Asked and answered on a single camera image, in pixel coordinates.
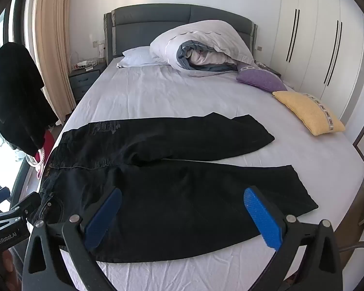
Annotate black denim pants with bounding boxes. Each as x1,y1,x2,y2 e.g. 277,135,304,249
30,113,318,263

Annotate person's left hand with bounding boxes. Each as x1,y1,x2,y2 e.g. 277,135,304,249
2,250,21,291

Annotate red and white object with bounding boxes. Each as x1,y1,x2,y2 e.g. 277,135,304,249
25,130,55,179

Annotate white bed sheet mattress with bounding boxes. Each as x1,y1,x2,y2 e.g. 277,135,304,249
64,62,364,290

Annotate black hanging garment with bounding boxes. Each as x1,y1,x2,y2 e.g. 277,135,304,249
0,42,58,156

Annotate yellow cushion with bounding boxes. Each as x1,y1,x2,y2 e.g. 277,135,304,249
272,91,345,136

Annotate dark left nightstand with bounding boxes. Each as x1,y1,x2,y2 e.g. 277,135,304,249
69,62,107,103

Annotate dark nightstand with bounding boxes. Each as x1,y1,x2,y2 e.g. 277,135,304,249
69,62,107,103
255,61,281,78

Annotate purple cushion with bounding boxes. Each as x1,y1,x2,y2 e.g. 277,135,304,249
236,62,287,93

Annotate dark right nightstand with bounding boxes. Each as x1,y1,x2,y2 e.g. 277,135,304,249
255,61,281,78

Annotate white wardrobe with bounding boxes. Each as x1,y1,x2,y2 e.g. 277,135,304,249
271,0,364,123

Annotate white pillow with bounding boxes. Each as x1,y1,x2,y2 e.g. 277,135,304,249
117,46,167,68

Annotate rolled white grey duvet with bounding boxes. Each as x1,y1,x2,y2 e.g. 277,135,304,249
150,20,255,77

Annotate dark grey upholstered headboard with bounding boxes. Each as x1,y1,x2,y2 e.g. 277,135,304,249
104,3,258,63

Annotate beige curtain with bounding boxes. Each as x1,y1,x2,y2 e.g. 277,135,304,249
33,0,76,123

